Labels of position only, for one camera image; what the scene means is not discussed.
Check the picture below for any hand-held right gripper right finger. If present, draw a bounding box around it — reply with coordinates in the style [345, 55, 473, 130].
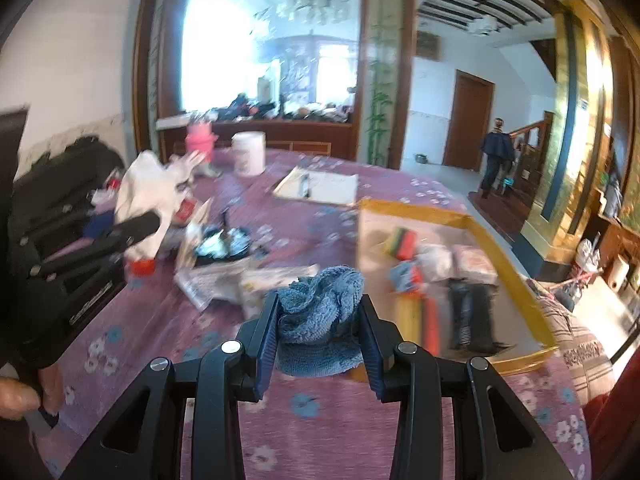
[357, 294, 576, 480]

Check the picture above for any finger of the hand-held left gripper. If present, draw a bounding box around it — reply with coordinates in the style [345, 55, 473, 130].
[35, 252, 126, 286]
[20, 210, 162, 268]

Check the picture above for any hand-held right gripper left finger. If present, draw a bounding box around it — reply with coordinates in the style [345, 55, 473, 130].
[60, 291, 281, 480]

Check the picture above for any blue fluffy towel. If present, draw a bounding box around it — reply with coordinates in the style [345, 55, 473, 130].
[274, 266, 366, 378]

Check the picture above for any black wet wipes packet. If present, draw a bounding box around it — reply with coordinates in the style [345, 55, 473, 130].
[446, 277, 516, 353]

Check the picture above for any cardboard box with yellow tape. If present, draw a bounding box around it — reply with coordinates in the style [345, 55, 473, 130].
[356, 198, 558, 376]

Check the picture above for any person's left hand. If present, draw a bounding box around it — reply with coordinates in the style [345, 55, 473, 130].
[0, 364, 63, 423]

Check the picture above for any white packet red label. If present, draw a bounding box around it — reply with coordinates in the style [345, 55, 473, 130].
[172, 197, 213, 241]

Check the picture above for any yellow orange packet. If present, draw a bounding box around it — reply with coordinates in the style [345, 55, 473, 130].
[395, 292, 442, 357]

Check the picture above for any clear plastic packet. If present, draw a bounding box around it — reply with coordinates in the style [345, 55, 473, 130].
[175, 260, 321, 311]

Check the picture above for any blue and red cloth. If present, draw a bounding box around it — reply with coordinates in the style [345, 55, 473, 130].
[389, 261, 426, 295]

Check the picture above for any purple floral tablecloth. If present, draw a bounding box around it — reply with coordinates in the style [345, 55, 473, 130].
[50, 147, 591, 480]

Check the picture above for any pink bottle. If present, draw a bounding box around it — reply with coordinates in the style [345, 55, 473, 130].
[185, 116, 218, 166]

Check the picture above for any rainbow striped sponge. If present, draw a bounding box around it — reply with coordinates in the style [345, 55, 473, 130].
[382, 226, 420, 261]

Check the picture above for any white plastic jar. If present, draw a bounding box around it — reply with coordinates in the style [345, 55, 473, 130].
[231, 131, 267, 177]

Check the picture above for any paper notebook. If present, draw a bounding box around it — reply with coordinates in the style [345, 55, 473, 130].
[272, 166, 360, 206]

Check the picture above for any large glass window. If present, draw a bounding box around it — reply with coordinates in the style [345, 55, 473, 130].
[160, 0, 361, 121]

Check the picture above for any striped seat cushion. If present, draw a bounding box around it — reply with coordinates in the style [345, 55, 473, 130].
[530, 280, 618, 411]

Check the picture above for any wooden staircase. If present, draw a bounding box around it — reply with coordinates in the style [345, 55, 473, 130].
[470, 110, 556, 231]

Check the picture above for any brown wooden door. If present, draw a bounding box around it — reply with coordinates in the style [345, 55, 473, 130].
[442, 70, 496, 171]

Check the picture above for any white paper roll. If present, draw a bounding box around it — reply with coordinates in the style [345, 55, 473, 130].
[607, 255, 631, 291]

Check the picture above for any wooden side cabinet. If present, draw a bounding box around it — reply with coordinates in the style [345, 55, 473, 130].
[575, 200, 640, 311]

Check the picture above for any bamboo painted pillar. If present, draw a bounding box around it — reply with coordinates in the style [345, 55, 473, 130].
[362, 0, 416, 168]

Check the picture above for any golden column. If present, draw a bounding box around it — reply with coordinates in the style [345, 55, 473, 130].
[520, 0, 616, 281]

